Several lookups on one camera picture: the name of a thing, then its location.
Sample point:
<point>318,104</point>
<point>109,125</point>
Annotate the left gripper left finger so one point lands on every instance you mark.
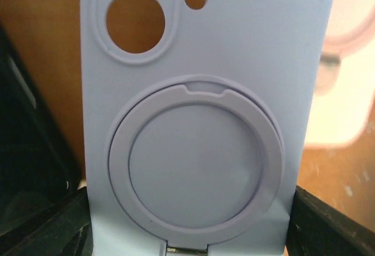
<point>61,229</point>

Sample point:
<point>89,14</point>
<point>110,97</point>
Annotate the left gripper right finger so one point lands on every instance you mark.
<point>317,229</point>

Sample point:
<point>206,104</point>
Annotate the black phone case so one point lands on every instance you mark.
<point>38,169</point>

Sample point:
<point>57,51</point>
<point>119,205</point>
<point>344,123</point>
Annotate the pink phone case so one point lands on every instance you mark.
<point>344,89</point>

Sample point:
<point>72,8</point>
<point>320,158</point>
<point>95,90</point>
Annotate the purple phone case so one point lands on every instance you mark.
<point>194,115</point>

